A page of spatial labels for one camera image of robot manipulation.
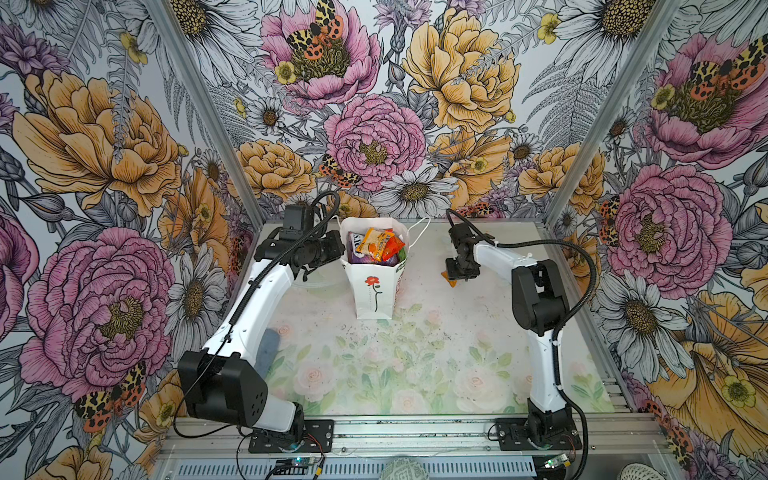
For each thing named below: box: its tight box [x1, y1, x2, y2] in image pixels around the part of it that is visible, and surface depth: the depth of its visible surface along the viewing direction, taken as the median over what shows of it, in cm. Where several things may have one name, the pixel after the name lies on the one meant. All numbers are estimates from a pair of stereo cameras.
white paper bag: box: [339, 217, 409, 320], surface depth 86 cm
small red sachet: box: [382, 235, 405, 262], surface depth 87 cm
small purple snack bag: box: [347, 232, 399, 266], surface depth 86 cm
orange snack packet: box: [355, 228, 394, 262], surface depth 85 cm
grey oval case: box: [255, 328, 280, 380], surface depth 87 cm
